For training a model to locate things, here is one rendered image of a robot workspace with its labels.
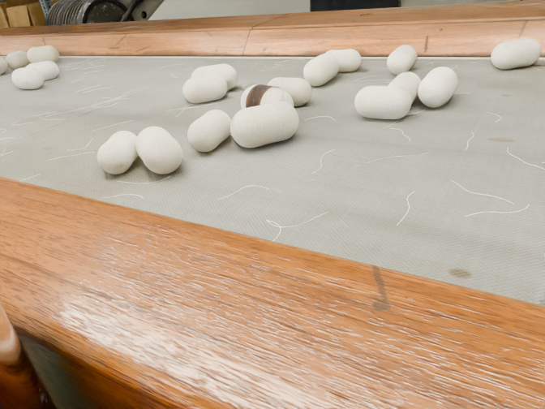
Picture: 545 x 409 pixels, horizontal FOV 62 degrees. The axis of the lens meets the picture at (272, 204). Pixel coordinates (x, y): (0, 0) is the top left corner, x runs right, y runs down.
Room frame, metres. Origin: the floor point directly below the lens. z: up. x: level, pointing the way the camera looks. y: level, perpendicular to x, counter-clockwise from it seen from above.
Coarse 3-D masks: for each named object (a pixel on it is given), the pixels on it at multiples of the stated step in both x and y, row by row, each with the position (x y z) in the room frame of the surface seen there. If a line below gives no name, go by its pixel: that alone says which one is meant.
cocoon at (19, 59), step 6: (12, 54) 0.60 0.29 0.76; (18, 54) 0.60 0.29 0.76; (24, 54) 0.61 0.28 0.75; (6, 60) 0.59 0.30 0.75; (12, 60) 0.59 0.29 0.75; (18, 60) 0.59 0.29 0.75; (24, 60) 0.60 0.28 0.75; (12, 66) 0.59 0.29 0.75; (18, 66) 0.59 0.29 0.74; (24, 66) 0.61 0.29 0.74
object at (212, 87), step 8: (192, 80) 0.33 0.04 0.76; (200, 80) 0.33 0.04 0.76; (208, 80) 0.33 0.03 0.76; (216, 80) 0.33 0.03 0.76; (224, 80) 0.34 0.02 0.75; (184, 88) 0.33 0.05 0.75; (192, 88) 0.33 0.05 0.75; (200, 88) 0.33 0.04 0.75; (208, 88) 0.33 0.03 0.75; (216, 88) 0.33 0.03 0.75; (224, 88) 0.33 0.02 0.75; (184, 96) 0.33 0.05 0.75; (192, 96) 0.33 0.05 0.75; (200, 96) 0.33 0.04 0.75; (208, 96) 0.33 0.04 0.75; (216, 96) 0.33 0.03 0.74
